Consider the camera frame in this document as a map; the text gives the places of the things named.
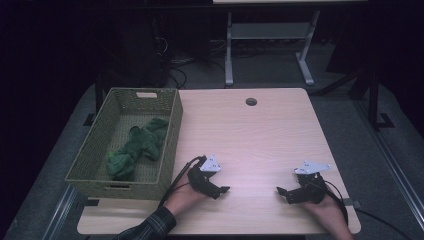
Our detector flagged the grey metal table frame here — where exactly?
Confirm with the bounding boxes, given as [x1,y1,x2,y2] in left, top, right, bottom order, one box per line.
[224,9,320,87]

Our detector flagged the grey metal floor rail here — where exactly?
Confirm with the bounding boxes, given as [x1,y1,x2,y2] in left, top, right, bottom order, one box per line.
[353,99,424,231]
[43,184,79,240]

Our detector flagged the right hand-held gripper black cable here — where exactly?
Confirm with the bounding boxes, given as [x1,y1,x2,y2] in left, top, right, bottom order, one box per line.
[323,179,350,225]

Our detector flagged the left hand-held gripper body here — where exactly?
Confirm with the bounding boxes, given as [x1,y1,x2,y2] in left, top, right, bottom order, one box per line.
[187,153,222,198]

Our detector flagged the dark green cloth garment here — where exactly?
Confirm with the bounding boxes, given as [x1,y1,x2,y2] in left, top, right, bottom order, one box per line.
[105,117,170,182]

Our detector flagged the black metal stand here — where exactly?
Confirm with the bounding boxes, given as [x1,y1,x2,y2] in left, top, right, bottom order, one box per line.
[366,68,396,130]
[83,74,105,127]

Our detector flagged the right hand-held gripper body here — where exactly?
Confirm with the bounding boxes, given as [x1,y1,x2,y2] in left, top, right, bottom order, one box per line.
[289,160,333,204]

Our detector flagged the person's right hand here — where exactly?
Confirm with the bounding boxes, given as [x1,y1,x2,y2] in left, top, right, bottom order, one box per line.
[301,194,349,234]

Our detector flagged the tangle of black cables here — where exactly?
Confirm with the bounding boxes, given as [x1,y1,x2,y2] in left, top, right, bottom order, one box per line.
[151,36,228,89]

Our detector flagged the grey tape piece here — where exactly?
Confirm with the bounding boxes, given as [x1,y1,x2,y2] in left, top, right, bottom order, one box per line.
[343,198,362,209]

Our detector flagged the person's left hand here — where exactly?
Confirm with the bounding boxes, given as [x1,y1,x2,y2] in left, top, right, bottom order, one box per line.
[164,168,209,216]

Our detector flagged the left hand-held gripper black cable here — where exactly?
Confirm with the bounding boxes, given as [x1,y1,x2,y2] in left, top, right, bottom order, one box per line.
[158,155,207,209]

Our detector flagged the hand-held gripper black cable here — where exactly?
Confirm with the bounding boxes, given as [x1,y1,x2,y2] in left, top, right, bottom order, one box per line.
[158,155,207,209]
[323,179,350,225]

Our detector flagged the thin black cable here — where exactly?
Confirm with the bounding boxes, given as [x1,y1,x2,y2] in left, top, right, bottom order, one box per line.
[354,208,414,240]

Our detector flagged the green woven basket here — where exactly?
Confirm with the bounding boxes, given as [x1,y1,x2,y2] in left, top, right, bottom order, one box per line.
[64,87,184,201]

